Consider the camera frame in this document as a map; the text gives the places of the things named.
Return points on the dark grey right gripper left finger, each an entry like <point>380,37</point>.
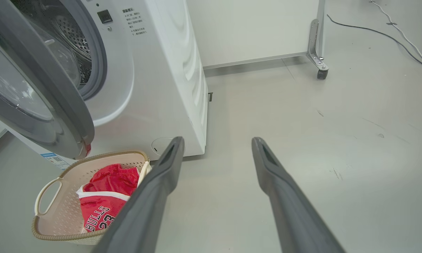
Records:
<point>144,211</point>

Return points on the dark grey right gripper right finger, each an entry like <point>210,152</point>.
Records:
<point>292,211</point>

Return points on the red basketball jersey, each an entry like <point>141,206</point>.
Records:
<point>105,207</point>

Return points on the dark grey round washer door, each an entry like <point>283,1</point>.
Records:
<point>56,91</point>

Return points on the beige perforated laundry basket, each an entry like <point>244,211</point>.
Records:
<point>63,211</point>

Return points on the white washing machine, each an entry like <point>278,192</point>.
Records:
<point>154,88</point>

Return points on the grey rubber door gasket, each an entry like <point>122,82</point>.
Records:
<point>99,52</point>

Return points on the black door latch socket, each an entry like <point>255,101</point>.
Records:
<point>104,16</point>

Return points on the round drain filter cover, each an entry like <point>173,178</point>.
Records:
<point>160,146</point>

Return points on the blue energy label sticker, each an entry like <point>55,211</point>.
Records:
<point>54,160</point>

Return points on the grey partition stand with caster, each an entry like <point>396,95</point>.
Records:
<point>314,45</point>

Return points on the white partition panel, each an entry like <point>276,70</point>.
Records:
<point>249,31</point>

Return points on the steel perforated washer drum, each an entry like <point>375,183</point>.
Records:
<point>74,38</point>

